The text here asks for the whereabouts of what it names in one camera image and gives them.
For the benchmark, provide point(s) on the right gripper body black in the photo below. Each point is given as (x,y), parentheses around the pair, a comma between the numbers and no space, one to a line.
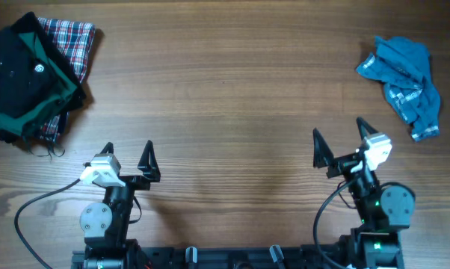
(342,166)

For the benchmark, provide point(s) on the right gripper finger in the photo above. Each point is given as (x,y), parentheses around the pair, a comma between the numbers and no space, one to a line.
(322,156)
(364,128)

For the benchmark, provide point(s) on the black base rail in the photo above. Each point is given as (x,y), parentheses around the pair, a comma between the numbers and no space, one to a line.
(302,257)

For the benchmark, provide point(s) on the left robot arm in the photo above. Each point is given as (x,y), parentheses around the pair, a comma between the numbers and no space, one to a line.
(105,224)

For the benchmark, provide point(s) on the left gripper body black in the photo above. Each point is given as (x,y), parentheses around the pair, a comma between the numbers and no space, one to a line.
(135,182)

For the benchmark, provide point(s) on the green folded cloth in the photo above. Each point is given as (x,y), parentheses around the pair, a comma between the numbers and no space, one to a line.
(47,109)

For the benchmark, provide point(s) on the black shirt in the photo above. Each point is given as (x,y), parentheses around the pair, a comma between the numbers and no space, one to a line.
(25,80)

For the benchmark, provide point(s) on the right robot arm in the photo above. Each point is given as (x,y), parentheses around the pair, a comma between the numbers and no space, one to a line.
(385,209)

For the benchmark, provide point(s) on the plaid red blue shirt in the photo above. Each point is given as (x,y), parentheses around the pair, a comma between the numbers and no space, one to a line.
(68,52)

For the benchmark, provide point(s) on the blue denim cloth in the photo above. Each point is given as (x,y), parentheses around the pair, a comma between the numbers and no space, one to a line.
(404,68)

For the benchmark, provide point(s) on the black folded garment under green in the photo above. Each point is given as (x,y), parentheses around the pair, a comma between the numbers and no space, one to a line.
(27,23)

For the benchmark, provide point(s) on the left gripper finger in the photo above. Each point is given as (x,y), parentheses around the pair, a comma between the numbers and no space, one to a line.
(109,148)
(148,164)

